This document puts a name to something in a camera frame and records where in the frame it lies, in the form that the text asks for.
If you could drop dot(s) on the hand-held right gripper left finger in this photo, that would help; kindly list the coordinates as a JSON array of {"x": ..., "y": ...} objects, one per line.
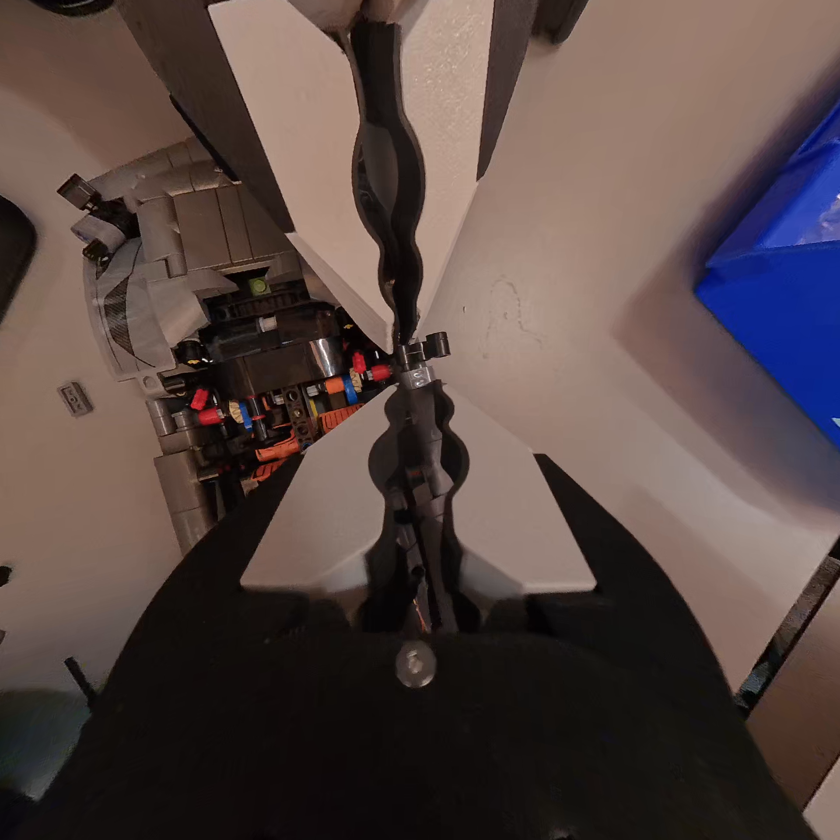
[{"x": 315, "y": 525}]

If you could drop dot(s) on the black dimpled mat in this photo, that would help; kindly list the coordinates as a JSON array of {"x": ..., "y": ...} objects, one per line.
[{"x": 13, "y": 256}]

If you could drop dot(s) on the grey toy brick car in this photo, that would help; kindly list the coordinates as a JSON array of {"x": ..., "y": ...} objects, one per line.
[{"x": 216, "y": 223}]

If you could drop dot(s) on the blue plastic storage bin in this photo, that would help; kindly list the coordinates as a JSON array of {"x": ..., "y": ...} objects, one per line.
[{"x": 774, "y": 315}]

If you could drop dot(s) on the small grey brick plate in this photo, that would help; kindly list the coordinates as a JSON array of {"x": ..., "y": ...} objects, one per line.
[{"x": 74, "y": 399}]

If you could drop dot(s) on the dark round object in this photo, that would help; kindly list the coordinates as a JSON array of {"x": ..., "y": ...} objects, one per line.
[{"x": 72, "y": 5}]

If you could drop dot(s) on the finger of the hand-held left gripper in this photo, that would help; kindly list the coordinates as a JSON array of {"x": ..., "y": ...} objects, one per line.
[
  {"x": 453, "y": 98},
  {"x": 289, "y": 131}
]

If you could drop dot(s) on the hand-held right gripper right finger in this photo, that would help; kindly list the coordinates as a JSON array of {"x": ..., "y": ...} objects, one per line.
[{"x": 518, "y": 525}]

